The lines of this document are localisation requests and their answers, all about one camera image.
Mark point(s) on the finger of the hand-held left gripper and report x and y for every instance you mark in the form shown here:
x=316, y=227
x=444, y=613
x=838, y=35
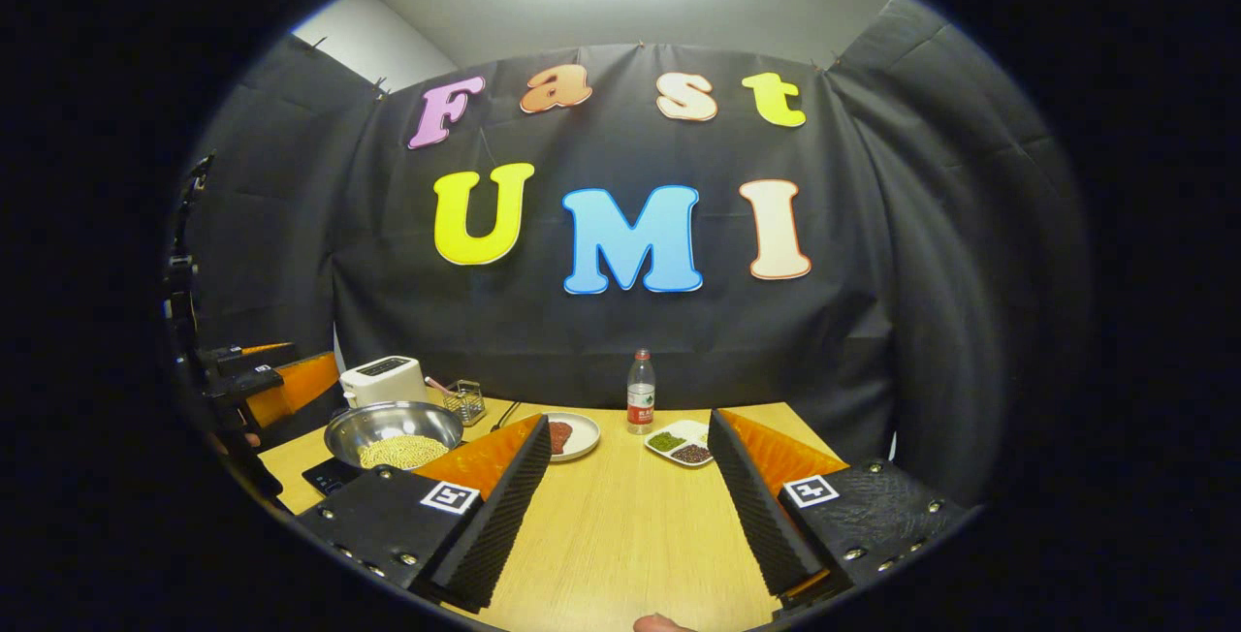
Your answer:
x=254, y=352
x=296, y=388

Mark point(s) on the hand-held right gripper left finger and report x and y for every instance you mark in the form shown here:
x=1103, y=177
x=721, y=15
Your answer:
x=499, y=525

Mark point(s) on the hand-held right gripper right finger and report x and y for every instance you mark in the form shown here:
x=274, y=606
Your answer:
x=756, y=525

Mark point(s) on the white toaster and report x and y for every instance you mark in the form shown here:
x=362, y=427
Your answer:
x=383, y=382

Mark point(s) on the white divided bean dish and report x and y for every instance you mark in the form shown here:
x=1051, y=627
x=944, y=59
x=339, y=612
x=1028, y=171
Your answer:
x=684, y=443

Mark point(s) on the steel pot with soybeans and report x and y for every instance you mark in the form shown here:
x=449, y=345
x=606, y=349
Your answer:
x=388, y=424

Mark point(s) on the white round plate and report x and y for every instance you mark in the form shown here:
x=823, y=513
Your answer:
x=585, y=436

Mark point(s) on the brown meat patty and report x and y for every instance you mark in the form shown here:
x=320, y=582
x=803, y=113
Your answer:
x=560, y=436

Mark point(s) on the black induction cooktop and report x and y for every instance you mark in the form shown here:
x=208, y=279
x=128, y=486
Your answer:
x=330, y=477

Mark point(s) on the clear plastic water bottle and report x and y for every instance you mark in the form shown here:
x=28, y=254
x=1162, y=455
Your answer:
x=640, y=399

